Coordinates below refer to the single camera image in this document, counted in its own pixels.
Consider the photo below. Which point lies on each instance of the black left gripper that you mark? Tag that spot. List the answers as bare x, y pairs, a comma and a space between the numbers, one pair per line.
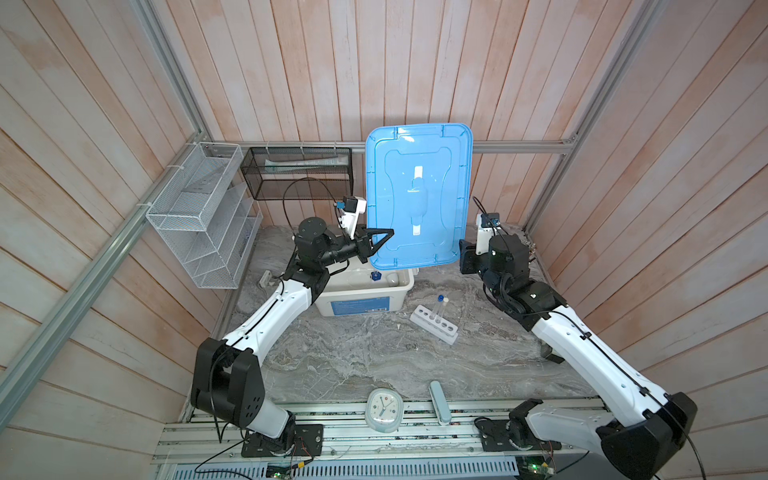
363, 243

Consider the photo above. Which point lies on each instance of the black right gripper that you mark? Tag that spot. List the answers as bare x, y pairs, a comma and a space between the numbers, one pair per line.
467, 257

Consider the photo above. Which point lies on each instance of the white plastic storage bin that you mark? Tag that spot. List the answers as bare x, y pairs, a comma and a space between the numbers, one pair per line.
353, 292

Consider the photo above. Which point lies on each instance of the blue plastic bin lid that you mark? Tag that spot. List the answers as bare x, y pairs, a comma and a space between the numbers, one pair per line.
418, 184

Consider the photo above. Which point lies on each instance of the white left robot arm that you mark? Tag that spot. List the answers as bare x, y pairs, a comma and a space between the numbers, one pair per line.
227, 378

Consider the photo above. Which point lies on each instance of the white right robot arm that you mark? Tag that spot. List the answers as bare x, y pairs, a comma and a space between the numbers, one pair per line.
640, 427

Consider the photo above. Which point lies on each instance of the small white cardboard box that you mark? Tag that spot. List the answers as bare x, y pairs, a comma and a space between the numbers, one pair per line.
266, 279

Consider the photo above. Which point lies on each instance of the light blue stapler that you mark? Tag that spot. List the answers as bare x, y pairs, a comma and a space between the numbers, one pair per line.
440, 404

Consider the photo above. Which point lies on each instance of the round white clock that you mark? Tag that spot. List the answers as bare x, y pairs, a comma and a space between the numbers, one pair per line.
384, 410

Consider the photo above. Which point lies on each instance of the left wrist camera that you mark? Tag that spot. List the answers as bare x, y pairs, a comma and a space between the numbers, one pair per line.
351, 208

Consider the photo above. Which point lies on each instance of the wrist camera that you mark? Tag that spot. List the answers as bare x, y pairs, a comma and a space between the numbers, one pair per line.
487, 226
351, 208

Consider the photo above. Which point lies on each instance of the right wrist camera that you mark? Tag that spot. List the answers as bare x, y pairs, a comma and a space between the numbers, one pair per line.
487, 226

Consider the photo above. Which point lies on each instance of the black wire mesh basket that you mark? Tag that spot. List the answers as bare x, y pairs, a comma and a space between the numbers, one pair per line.
298, 173

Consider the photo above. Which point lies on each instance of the white wire mesh shelf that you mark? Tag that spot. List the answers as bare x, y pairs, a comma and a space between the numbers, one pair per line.
204, 215

